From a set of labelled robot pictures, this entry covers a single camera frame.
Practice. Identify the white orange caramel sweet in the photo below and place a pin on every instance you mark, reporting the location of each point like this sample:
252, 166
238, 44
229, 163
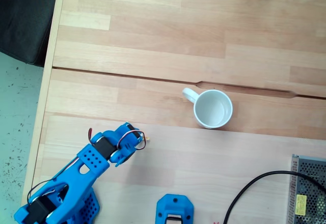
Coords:
147, 139

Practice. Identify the white ceramic mug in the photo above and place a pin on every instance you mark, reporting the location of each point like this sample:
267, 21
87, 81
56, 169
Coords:
214, 112

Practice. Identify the light wooden board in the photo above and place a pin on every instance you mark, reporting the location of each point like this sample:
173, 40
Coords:
203, 157

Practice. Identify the blue printed base part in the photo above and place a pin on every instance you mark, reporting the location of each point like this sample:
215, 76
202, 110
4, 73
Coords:
165, 203

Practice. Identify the black fabric seat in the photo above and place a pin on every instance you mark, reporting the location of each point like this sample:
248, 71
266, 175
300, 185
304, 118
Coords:
23, 17

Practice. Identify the perforated metal power supply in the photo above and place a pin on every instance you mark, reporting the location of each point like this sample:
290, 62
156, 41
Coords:
309, 208

